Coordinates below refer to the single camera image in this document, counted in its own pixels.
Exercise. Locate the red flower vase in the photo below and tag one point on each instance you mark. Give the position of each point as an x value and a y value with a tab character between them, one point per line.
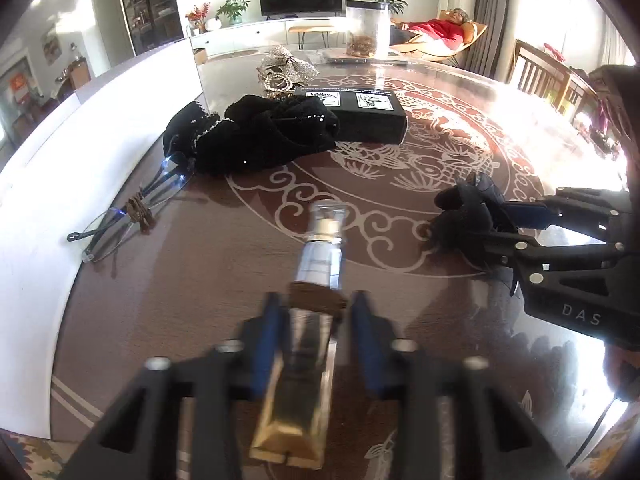
197	15

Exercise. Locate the wooden lounge chair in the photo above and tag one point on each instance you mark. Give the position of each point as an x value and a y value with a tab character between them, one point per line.
450	49

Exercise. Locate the gold hair claw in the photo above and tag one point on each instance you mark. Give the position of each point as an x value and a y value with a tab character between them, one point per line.
275	87

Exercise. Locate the black knitted cloth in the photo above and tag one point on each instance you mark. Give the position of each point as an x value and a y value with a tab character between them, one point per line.
260	132

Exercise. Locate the wooden dining chair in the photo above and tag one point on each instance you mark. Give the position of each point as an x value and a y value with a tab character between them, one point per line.
540	72

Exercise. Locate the wooden bench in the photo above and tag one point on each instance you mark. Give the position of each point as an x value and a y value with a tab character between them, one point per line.
310	29

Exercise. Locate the glass perfume bottle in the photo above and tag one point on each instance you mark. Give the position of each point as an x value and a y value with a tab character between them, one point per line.
305	370

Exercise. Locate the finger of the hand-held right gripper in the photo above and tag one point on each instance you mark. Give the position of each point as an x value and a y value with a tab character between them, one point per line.
537	212
560	255

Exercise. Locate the rhinestone bow hair clip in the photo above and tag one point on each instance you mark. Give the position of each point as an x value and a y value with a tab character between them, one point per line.
289	62

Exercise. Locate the brown patterned desktop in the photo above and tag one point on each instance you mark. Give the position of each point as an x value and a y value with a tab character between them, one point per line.
200	280

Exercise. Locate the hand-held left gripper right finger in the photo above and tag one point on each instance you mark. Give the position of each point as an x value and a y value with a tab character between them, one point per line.
371	350

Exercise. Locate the dark glass display cabinet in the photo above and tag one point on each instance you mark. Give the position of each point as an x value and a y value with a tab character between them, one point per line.
150	5

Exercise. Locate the white partition board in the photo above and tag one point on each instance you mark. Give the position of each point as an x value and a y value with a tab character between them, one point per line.
40	185

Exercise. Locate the green potted plant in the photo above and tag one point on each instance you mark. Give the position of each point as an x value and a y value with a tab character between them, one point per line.
232	10

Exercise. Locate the grey curtain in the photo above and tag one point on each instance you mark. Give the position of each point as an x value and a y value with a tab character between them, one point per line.
492	10

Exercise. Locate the black fabric hair clip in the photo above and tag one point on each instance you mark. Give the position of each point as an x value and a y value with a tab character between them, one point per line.
465	220

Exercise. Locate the clear rimless eyeglasses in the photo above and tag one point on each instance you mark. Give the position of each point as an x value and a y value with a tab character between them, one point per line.
107	232

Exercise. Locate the framed wall picture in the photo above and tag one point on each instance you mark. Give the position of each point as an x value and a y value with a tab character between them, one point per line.
51	45

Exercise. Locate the white round vase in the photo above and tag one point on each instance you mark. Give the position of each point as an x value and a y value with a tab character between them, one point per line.
213	24

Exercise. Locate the clear plastic jar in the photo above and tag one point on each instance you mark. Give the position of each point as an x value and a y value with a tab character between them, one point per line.
367	27

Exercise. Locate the black box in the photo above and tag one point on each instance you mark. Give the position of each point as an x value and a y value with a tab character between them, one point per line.
370	120

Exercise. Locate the red paper sign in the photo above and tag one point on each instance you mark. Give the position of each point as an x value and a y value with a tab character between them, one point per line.
19	87

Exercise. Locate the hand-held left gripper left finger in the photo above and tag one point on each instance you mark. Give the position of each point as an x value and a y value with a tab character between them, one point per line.
265	345

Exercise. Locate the white television console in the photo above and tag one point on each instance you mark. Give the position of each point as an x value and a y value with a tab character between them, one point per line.
250	37

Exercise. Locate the cardboard box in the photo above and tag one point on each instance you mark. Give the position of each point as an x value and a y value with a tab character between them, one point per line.
200	56

